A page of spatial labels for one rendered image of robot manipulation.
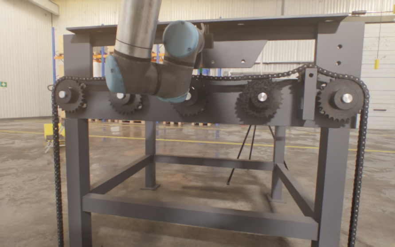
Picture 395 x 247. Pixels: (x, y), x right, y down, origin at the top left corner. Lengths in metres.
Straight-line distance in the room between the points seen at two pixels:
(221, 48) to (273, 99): 0.31
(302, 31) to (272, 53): 9.38
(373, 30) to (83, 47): 11.51
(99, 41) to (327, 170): 1.18
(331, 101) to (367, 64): 10.65
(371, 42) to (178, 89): 11.37
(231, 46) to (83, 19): 12.92
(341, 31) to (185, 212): 1.00
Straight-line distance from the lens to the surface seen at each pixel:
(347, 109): 0.91
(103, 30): 1.11
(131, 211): 1.12
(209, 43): 0.74
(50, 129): 5.60
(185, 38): 0.55
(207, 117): 0.89
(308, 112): 0.85
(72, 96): 1.10
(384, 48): 11.97
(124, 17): 0.50
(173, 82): 0.56
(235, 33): 0.96
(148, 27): 0.50
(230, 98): 0.88
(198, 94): 0.84
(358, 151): 0.98
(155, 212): 1.06
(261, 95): 0.80
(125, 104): 0.96
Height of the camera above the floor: 0.82
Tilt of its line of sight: 5 degrees down
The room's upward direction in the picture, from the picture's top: 1 degrees clockwise
